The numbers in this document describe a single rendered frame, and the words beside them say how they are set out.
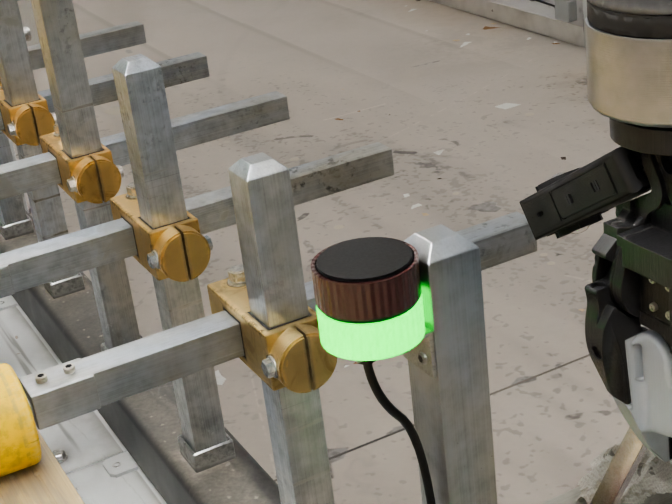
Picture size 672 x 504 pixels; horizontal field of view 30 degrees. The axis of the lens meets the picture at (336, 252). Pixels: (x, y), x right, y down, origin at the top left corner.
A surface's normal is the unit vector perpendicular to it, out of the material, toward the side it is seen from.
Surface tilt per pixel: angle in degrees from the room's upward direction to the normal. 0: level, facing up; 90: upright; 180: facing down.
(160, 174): 90
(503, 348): 0
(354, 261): 0
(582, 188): 92
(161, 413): 0
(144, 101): 90
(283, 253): 90
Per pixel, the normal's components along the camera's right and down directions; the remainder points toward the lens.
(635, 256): -0.87, 0.29
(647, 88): -0.54, 0.40
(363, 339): -0.14, 0.43
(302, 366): 0.47, 0.33
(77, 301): -0.11, -0.90
